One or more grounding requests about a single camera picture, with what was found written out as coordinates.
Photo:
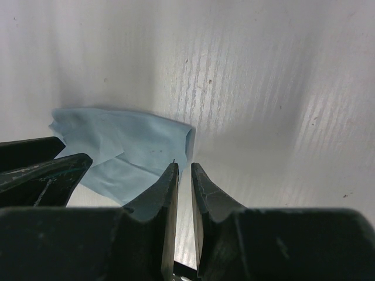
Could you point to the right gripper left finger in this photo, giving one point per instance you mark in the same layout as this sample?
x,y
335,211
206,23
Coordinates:
x,y
133,242

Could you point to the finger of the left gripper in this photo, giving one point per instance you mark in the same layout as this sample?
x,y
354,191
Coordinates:
x,y
46,184
23,153

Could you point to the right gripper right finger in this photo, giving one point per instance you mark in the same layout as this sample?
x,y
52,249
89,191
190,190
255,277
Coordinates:
x,y
234,242

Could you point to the light blue cloth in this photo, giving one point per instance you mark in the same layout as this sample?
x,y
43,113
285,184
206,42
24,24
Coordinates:
x,y
130,150

